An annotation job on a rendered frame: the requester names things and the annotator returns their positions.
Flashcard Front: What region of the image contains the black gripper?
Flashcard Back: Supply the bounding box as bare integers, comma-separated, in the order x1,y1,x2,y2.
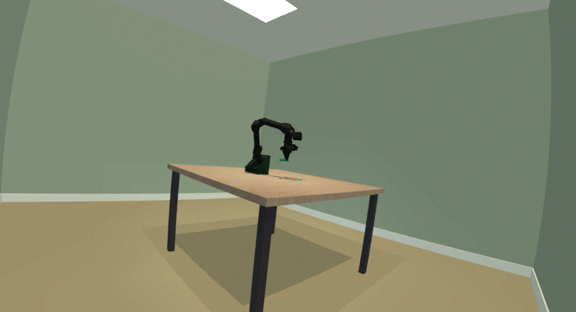
280,139,295,160

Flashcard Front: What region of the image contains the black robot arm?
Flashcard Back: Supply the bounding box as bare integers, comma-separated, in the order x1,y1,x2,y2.
251,118,302,164

